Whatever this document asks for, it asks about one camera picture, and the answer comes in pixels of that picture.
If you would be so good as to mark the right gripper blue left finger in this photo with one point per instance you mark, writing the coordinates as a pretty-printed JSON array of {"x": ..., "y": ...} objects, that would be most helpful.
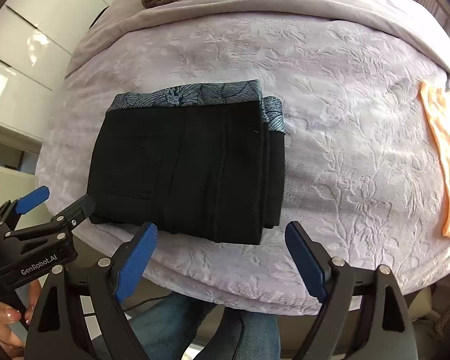
[{"x": 58, "y": 328}]

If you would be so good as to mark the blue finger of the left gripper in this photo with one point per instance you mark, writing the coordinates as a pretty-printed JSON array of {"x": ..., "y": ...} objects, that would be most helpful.
[
  {"x": 11, "y": 212},
  {"x": 73, "y": 215}
]

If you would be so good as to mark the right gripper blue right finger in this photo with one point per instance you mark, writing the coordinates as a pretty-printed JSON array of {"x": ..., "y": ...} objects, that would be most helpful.
[{"x": 384, "y": 329}]

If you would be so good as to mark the black pants with grey waistband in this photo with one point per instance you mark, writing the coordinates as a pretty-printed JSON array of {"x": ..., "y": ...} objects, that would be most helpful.
[{"x": 204, "y": 160}]

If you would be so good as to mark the person's left hand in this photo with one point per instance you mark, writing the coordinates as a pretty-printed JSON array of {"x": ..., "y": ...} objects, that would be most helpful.
[{"x": 9, "y": 341}]

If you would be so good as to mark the blue jeans legs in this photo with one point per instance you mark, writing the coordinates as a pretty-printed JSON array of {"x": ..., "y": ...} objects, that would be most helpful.
[{"x": 168, "y": 328}]

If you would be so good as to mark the white glossy cabinet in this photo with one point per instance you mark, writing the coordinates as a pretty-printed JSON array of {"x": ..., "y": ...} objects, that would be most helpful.
[{"x": 37, "y": 38}]

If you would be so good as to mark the grey bed sheet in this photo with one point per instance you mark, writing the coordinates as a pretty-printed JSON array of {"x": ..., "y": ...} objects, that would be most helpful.
[{"x": 405, "y": 19}]

